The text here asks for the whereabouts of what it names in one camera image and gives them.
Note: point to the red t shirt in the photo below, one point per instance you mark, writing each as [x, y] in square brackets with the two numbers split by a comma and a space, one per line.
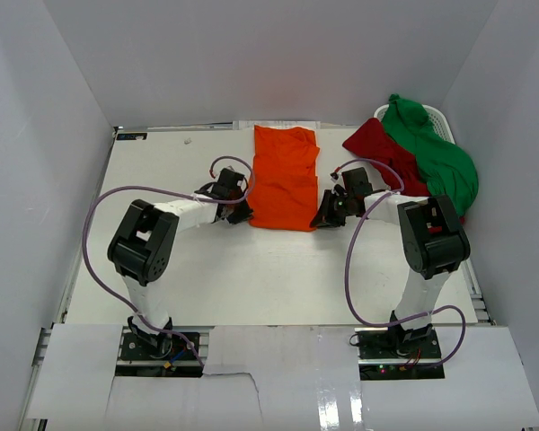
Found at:
[372, 142]

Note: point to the orange t shirt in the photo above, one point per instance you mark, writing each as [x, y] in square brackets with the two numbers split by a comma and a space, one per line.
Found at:
[285, 194]

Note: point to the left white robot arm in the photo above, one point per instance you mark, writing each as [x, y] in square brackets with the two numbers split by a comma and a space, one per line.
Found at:
[141, 248]

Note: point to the green t shirt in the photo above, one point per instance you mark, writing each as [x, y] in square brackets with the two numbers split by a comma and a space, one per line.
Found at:
[444, 167]

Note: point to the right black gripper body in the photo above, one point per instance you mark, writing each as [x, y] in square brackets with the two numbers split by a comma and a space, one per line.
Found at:
[343, 208]

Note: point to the white paper sheet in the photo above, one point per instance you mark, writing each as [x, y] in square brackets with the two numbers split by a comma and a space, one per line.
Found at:
[250, 124]

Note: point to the black label sticker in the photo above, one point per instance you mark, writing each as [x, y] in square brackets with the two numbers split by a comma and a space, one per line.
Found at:
[131, 136]

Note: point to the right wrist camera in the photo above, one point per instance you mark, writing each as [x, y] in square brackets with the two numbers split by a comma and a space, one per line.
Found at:
[337, 188]

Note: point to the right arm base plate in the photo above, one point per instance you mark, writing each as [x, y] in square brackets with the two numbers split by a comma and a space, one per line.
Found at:
[380, 359]

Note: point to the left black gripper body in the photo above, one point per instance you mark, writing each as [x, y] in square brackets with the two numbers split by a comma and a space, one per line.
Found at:
[239, 212]

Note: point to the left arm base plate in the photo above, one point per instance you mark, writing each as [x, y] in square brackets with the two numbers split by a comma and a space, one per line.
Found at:
[177, 361]

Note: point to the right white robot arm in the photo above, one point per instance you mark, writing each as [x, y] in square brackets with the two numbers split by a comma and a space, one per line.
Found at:
[434, 246]

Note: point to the white perforated laundry basket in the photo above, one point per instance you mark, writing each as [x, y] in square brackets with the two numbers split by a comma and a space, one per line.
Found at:
[437, 118]

